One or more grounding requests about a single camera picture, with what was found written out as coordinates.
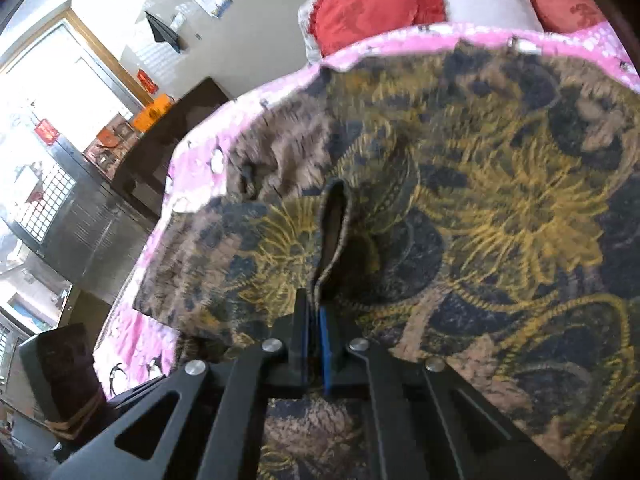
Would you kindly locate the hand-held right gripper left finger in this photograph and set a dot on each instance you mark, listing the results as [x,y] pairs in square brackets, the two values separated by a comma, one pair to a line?
[302,332]

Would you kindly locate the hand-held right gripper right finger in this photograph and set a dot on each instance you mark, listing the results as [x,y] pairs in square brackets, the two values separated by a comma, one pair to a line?
[327,350]

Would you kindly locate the brown floral garment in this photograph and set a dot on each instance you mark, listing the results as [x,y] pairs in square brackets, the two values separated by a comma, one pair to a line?
[500,185]

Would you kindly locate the pink penguin blanket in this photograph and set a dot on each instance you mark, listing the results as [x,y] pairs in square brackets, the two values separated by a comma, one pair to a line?
[200,150]

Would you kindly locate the grey metal door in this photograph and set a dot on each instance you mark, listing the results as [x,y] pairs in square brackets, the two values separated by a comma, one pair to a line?
[95,230]

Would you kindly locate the dark wooden table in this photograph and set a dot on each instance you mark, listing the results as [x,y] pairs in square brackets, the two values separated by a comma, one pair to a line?
[165,140]

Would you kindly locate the brown stool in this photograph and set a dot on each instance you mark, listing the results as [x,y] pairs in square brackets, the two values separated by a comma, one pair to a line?
[65,375]

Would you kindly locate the orange box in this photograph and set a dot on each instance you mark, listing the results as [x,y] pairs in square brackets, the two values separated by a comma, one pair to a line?
[152,112]

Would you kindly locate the red gift box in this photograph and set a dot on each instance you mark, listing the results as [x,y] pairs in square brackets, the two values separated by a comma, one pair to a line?
[107,142]

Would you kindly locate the large red pillow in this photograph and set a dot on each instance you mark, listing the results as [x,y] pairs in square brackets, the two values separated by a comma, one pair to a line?
[365,10]

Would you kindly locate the window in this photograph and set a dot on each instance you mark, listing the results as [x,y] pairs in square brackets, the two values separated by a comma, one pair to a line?
[60,85]

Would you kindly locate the red wall sticker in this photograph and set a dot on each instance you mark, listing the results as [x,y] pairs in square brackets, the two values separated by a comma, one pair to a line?
[147,81]

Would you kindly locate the black wall bracket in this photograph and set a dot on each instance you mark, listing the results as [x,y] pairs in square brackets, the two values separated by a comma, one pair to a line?
[162,32]

